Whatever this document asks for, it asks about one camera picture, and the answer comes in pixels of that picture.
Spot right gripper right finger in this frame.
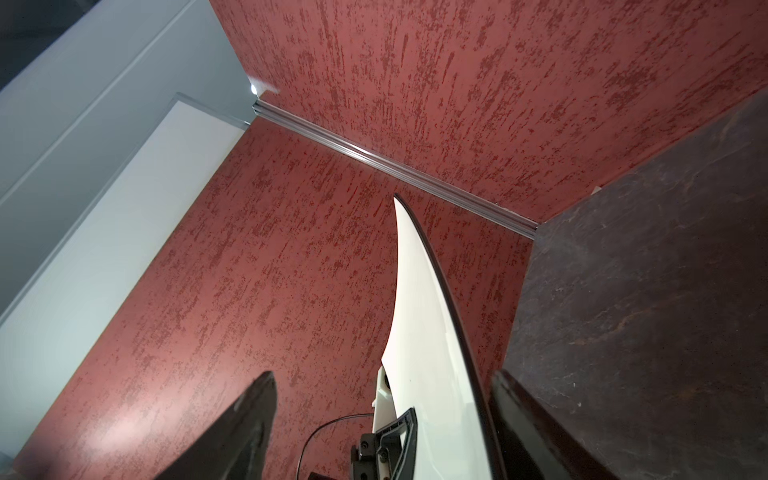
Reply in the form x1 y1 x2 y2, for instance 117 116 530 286
490 370 616 480

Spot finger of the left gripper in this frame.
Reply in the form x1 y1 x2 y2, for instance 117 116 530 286
350 407 418 480

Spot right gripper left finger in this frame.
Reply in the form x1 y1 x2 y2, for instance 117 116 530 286
157 371 278 479

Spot white square plate black rim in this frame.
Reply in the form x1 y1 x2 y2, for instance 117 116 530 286
381 196 506 479

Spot left corner aluminium profile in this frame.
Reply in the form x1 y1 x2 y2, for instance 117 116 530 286
253 100 539 240

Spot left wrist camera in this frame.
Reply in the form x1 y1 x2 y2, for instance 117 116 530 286
372 366 398 433

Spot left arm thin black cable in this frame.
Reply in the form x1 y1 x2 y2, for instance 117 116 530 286
295 412 376 480

